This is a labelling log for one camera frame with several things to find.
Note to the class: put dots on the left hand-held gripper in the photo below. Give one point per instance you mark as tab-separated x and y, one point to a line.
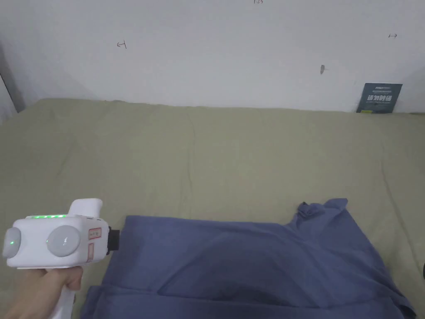
49	239

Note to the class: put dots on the dark blue shirt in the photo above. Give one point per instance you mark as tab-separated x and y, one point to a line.
239	265

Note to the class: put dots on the dark teal card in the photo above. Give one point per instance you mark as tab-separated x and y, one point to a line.
379	98

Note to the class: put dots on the person's left hand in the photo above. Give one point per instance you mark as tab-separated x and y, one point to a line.
36	292

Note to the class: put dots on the bed with pale green sheet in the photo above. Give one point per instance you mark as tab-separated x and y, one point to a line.
199	159

